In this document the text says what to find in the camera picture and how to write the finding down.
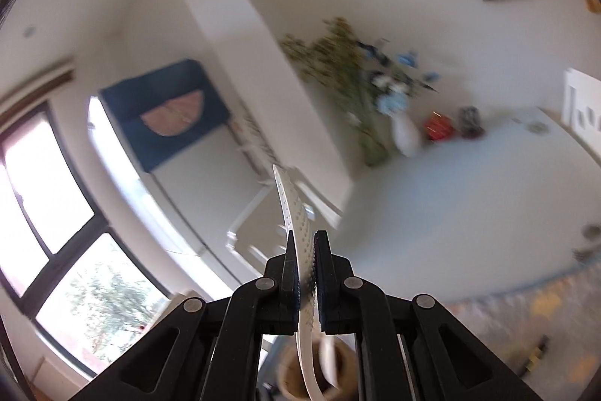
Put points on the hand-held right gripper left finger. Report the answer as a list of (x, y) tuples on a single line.
[(284, 288)]

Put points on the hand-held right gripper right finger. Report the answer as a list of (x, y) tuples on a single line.
[(324, 288)]

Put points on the white dotted plastic spoon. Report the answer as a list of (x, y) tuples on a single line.
[(296, 213)]

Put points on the wooden utensil holder cup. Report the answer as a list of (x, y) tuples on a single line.
[(345, 366)]

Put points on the white chair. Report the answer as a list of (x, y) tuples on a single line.
[(580, 100), (253, 218)]

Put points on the white refrigerator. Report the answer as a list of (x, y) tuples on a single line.
[(202, 166)]

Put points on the clear glass vase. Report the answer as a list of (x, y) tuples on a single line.
[(373, 147)]

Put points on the white corner shelf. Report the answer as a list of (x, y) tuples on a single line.
[(253, 133)]

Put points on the white ribbed vase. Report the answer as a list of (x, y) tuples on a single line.
[(406, 135)]

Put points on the red lidded jar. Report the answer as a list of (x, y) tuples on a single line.
[(437, 126)]

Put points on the blue white artificial flowers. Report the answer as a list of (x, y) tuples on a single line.
[(392, 100)]

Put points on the dark napkin holder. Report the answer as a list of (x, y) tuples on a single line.
[(470, 123)]

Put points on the blue refrigerator cover cloth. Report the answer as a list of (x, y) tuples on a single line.
[(131, 128)]

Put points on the dried yellow flower bouquet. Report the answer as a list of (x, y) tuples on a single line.
[(338, 58)]

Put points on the black framed window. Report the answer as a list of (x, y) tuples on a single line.
[(47, 175)]

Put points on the round ceiling fixture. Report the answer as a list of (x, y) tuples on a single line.
[(29, 31)]

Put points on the wooden curtain rail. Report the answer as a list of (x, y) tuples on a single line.
[(37, 84)]

